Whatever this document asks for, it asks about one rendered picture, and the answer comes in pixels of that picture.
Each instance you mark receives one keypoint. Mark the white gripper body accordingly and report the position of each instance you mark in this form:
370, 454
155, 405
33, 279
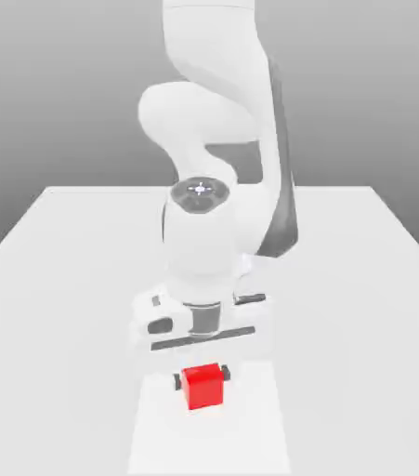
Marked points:
201, 347

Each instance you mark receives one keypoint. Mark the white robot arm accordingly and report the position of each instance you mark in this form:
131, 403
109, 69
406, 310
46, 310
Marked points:
201, 238

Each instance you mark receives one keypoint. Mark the small red cube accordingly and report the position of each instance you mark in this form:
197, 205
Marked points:
203, 388

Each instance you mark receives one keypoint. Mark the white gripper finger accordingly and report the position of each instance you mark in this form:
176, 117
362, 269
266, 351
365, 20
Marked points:
177, 382
225, 373

